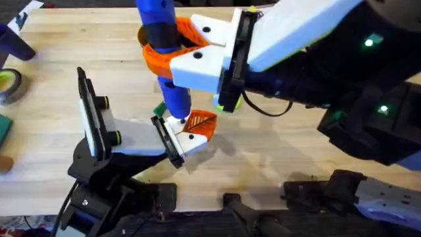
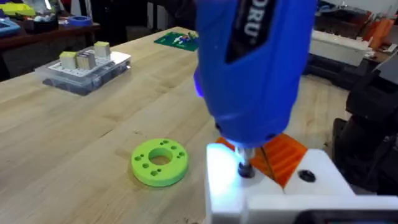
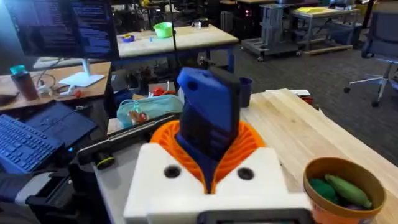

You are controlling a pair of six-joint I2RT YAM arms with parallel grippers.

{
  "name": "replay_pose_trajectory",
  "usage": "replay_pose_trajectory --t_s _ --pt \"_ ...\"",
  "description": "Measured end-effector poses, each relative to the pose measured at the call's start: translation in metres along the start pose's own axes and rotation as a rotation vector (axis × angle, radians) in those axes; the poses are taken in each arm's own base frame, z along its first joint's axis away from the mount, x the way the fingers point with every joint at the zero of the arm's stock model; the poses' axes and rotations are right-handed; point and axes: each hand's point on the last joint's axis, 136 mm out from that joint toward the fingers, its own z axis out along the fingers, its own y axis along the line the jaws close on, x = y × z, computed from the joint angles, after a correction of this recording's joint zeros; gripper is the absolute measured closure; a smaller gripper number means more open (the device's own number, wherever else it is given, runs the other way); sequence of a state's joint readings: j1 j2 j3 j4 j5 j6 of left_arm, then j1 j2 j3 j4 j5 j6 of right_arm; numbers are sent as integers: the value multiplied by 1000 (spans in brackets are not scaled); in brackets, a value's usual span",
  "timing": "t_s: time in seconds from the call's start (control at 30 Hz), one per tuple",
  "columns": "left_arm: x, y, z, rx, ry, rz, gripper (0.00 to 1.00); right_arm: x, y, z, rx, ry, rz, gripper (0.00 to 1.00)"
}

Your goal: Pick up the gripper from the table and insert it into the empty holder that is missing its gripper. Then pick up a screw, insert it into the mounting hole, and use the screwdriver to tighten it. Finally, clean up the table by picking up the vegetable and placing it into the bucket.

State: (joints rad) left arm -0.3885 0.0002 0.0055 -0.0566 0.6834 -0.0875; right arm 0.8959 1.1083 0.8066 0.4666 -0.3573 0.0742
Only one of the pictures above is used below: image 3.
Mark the white orange right gripper left finger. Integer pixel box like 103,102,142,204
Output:
123,120,208,224

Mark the white orange right gripper right finger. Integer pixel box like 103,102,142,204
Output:
213,120,313,217

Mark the black metal bar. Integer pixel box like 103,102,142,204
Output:
76,112,182,166

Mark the teal soft zip bag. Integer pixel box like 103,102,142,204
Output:
116,94,184,129

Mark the orange tub with toys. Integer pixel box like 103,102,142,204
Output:
303,156,387,224

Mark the dark blue cup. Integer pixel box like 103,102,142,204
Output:
238,77,254,108

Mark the red toy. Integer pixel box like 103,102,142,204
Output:
152,86,177,97

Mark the dark laptop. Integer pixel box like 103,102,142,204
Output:
24,101,98,147

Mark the brown wooden desk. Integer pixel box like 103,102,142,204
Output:
0,62,112,112

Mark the black keyboard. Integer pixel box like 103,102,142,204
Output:
0,114,65,175

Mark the grey wheeled cart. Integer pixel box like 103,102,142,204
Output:
240,3,303,62

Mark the green plastic bowl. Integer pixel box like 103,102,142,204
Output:
152,22,174,39

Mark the brown bottle with teal lid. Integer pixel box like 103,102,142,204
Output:
9,64,40,101

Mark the grey office chair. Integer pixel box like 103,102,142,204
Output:
343,11,398,108

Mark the computer monitor on white stand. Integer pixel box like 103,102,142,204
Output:
2,0,121,88

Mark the wooden table with blue frame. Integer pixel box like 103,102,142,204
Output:
115,24,240,74

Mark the grey frame workbench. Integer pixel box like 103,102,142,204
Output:
290,6,362,56

